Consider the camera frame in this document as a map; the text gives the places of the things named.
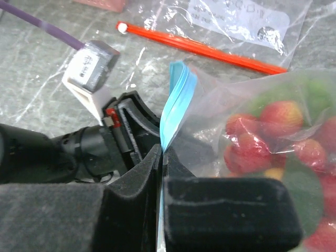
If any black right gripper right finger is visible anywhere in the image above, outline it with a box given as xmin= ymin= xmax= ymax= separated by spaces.
xmin=162 ymin=148 xmax=303 ymax=251

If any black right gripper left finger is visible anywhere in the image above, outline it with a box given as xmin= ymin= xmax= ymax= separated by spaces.
xmin=1 ymin=145 xmax=161 ymax=251

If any pink perforated plastic basket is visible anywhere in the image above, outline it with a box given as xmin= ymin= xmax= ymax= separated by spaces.
xmin=73 ymin=0 xmax=129 ymax=13

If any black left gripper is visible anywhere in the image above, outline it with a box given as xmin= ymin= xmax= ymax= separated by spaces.
xmin=1 ymin=91 xmax=160 ymax=184

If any orange zip bag with vegetables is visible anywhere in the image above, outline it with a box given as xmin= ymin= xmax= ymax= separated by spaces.
xmin=116 ymin=1 xmax=311 ymax=75

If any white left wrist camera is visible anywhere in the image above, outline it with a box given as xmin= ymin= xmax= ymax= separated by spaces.
xmin=62 ymin=40 xmax=120 ymax=125

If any blue zip bag with strawberries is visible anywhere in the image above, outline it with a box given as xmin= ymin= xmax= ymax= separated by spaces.
xmin=160 ymin=61 xmax=335 ymax=251

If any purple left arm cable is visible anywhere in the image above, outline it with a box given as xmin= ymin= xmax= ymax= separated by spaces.
xmin=0 ymin=0 xmax=85 ymax=50

